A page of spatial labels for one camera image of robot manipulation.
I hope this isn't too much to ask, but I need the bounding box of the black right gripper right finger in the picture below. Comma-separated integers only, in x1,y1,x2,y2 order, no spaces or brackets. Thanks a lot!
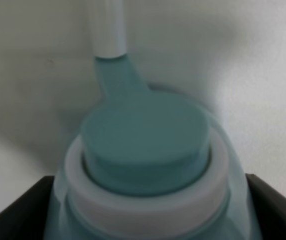
246,174,286,240

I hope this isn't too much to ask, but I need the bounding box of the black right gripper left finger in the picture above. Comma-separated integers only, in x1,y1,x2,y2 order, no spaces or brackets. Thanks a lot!
0,176,55,240

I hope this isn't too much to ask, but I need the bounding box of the teal pencil sharpener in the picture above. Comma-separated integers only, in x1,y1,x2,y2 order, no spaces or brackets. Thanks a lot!
43,0,263,240

